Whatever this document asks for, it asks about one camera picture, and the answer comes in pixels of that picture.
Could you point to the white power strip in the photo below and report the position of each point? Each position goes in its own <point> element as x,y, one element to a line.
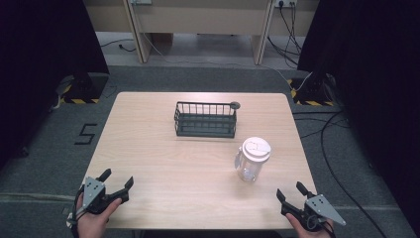
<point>141,1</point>

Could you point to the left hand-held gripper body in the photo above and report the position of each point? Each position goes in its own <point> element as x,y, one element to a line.
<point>92,193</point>

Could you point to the black curtain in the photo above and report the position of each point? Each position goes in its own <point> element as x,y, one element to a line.
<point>39,59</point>
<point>379,82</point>

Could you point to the person's right hand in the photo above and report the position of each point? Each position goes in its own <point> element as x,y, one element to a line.
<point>307,233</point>

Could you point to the white wall socket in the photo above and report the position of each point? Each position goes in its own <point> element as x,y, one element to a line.
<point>286,3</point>

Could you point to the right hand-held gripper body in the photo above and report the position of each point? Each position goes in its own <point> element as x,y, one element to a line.
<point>322,206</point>

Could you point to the stand base with striped tape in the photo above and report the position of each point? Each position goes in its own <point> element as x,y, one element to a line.
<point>313,92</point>
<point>86,89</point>

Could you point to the beige wooden desk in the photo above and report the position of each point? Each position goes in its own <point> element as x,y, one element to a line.
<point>198,20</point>

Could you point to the person's left hand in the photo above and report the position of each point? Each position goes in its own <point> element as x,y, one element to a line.
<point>92,224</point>

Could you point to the clear cup with white lid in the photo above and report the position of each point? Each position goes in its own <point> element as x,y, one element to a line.
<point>253,152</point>

